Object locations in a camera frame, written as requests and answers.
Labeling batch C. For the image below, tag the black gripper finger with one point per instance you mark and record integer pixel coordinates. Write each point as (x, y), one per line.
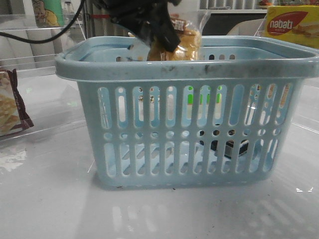
(157, 25)

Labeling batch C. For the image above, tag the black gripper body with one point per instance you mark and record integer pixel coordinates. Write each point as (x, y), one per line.
(127, 13)

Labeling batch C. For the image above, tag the bagged yellow bread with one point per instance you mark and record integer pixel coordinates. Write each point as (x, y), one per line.
(188, 26)

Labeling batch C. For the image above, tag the black tissue pack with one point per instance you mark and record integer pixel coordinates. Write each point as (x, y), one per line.
(229, 146)

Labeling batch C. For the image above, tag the light blue plastic basket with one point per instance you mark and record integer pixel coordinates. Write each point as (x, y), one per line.
(142, 131)

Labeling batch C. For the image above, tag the red stanchion barrier belt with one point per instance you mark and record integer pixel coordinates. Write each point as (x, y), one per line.
(100, 16)

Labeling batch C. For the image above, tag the green red puzzle cube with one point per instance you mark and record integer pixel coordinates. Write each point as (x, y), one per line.
(204, 95)

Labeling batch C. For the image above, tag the green cartoon snack bag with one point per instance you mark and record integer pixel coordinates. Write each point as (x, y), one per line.
(48, 13)

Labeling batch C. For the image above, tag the fruit plate on counter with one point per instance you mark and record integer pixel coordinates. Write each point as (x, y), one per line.
(265, 3)

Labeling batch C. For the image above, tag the corn print snack box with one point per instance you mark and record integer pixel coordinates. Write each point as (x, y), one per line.
(269, 96)

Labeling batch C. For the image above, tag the clear acrylic left display shelf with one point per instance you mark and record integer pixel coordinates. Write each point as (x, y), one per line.
(31, 61)

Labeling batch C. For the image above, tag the yellow nabati wafer box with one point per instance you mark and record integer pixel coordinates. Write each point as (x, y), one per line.
(298, 24)

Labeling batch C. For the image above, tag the brown cracker snack bag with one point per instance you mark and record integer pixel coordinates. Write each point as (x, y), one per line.
(13, 115)

